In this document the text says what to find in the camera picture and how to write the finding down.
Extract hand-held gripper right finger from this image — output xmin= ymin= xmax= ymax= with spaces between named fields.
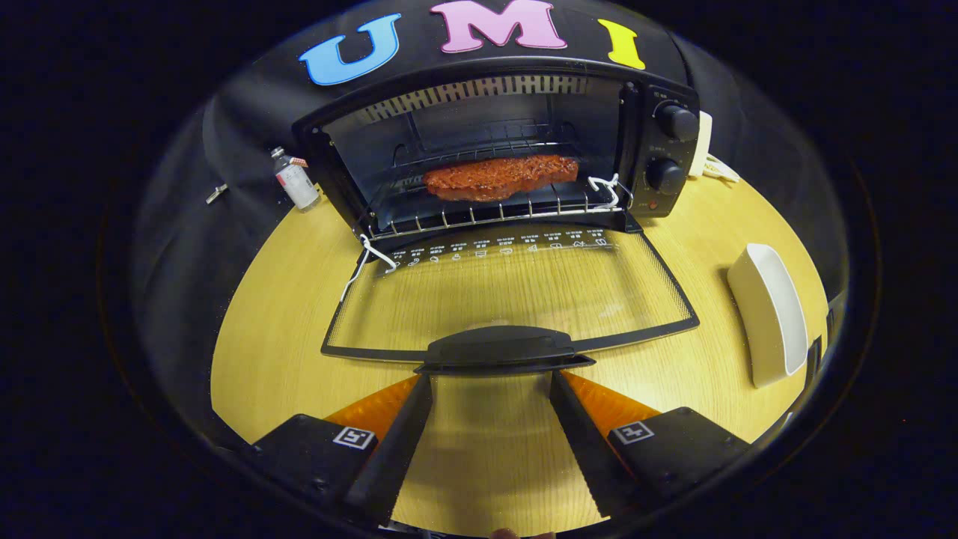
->
xmin=550 ymin=371 xmax=751 ymax=521

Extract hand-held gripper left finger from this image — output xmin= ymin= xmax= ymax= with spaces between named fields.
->
xmin=251 ymin=373 xmax=435 ymax=529

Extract brown grilled steak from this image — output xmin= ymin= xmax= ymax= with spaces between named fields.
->
xmin=423 ymin=154 xmax=580 ymax=202

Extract black toaster oven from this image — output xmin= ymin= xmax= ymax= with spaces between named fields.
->
xmin=292 ymin=58 xmax=702 ymax=375

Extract white bread toaster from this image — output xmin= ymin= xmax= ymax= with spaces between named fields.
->
xmin=689 ymin=111 xmax=713 ymax=178

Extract white ridged tray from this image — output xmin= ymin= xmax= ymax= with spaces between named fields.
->
xmin=727 ymin=243 xmax=809 ymax=389

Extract small clear bottle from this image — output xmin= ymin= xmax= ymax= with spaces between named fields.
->
xmin=270 ymin=147 xmax=321 ymax=213

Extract black backdrop cloth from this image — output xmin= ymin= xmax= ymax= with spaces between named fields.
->
xmin=131 ymin=0 xmax=850 ymax=420

